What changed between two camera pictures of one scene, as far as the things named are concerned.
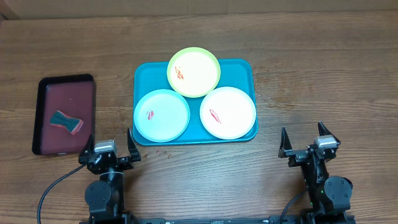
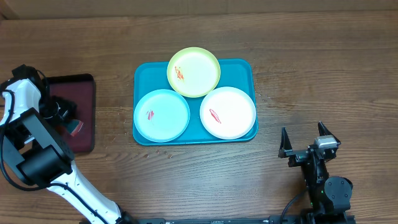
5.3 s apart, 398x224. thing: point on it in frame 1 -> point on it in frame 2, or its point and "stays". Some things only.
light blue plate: x=161 y=116 stays
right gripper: x=298 y=155 stays
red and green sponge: x=58 y=118 stays
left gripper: x=124 y=162 -> x=67 y=108
